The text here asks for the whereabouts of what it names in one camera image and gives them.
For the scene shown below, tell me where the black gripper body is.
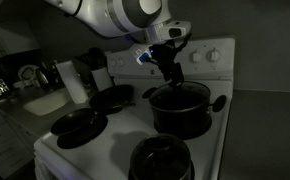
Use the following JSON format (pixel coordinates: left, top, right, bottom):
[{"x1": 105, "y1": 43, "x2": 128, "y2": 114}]
[{"x1": 150, "y1": 39, "x2": 185, "y2": 73}]

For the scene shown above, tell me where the large glass pot lid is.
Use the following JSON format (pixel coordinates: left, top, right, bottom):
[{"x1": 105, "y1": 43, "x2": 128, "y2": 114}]
[{"x1": 149, "y1": 80, "x2": 213, "y2": 111}]

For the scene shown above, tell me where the large black cooking pot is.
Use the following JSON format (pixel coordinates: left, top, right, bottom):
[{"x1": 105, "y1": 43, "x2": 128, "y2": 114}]
[{"x1": 142, "y1": 80, "x2": 227, "y2": 136}]

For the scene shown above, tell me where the small glass saucepan lid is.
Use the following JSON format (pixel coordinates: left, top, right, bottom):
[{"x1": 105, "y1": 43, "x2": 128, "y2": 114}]
[{"x1": 130, "y1": 133, "x2": 192, "y2": 169}]

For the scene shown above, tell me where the white electric stove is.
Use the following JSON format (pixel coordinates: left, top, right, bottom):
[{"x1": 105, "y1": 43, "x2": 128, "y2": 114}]
[{"x1": 33, "y1": 35, "x2": 236, "y2": 180}]

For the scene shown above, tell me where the white blue-lit connector box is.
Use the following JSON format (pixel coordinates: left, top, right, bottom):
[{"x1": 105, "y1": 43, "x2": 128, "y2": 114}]
[{"x1": 135, "y1": 47, "x2": 153, "y2": 66}]

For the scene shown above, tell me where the black frying pan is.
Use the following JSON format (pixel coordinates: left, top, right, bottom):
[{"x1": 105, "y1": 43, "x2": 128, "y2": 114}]
[
  {"x1": 89, "y1": 84, "x2": 136, "y2": 116},
  {"x1": 50, "y1": 107, "x2": 101, "y2": 137}
]

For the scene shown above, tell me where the white utensil holder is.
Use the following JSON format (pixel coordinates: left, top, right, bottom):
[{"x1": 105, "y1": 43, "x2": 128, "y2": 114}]
[{"x1": 90, "y1": 67, "x2": 114, "y2": 92}]

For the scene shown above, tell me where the black serving spoon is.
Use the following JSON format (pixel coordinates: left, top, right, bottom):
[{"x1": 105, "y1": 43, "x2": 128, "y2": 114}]
[{"x1": 87, "y1": 47, "x2": 108, "y2": 70}]

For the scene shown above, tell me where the black spatula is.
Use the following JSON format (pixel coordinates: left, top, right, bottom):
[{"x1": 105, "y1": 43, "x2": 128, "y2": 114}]
[{"x1": 75, "y1": 53, "x2": 93, "y2": 70}]

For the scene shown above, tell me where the small black saucepan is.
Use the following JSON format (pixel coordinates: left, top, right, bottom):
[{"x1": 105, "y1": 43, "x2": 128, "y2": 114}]
[{"x1": 128, "y1": 143, "x2": 195, "y2": 180}]

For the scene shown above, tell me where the dark metal kettle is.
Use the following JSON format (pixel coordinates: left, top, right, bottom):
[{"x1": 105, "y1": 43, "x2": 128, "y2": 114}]
[{"x1": 35, "y1": 68, "x2": 51, "y2": 88}]

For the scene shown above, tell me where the white round appliance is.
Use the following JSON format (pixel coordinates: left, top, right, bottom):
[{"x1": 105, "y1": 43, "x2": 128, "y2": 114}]
[{"x1": 17, "y1": 64, "x2": 36, "y2": 81}]

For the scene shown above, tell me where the white base cabinet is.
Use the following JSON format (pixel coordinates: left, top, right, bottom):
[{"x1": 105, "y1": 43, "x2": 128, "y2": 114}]
[{"x1": 0, "y1": 99, "x2": 37, "y2": 179}]

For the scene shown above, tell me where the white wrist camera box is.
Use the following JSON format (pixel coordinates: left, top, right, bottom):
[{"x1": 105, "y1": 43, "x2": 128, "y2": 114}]
[{"x1": 159, "y1": 20, "x2": 192, "y2": 40}]

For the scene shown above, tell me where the white wall cabinet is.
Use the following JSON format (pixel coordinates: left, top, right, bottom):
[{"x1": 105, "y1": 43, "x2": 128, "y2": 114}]
[{"x1": 0, "y1": 19, "x2": 41, "y2": 61}]

